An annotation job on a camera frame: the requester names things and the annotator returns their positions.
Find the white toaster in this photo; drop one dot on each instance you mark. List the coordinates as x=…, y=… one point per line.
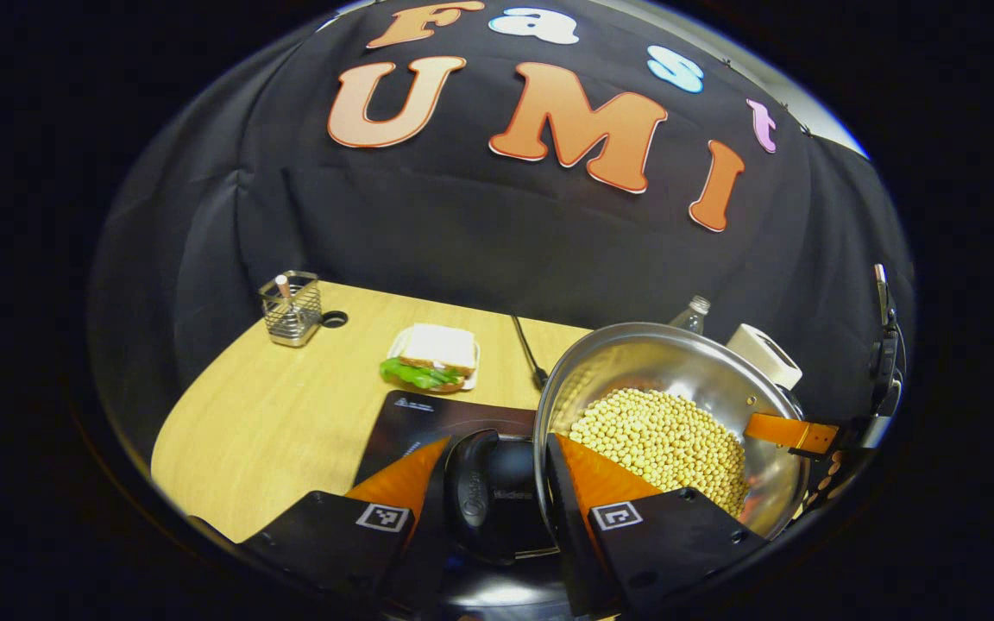
x=764, y=358

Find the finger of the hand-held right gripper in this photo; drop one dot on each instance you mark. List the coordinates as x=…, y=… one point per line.
x=790, y=431
x=827, y=483

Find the stainless steel pot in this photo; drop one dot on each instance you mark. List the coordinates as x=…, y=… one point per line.
x=635, y=362

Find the sandwich with lettuce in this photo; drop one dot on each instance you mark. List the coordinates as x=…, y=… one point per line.
x=438, y=349

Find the pile of soybeans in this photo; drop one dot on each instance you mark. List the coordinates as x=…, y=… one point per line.
x=661, y=440

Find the metal mesh holder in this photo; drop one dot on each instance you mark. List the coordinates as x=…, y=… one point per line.
x=292, y=321

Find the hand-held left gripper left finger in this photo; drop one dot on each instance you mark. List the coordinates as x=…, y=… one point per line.
x=324, y=543

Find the wooden stick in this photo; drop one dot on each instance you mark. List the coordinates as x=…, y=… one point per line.
x=283, y=287

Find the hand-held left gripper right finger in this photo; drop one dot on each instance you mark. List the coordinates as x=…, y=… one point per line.
x=570, y=526

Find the clear plastic water bottle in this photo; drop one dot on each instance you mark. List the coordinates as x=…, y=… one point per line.
x=692, y=317

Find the black induction cooktop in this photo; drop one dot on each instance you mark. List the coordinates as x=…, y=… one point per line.
x=415, y=418

